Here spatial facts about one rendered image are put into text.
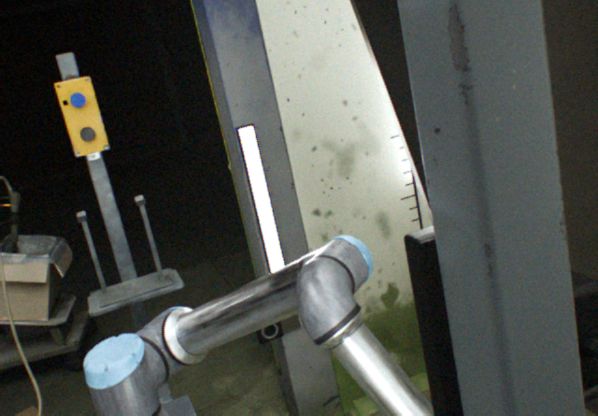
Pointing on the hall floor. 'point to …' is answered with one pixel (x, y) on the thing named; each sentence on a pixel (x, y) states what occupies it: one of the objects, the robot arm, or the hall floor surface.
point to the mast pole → (493, 184)
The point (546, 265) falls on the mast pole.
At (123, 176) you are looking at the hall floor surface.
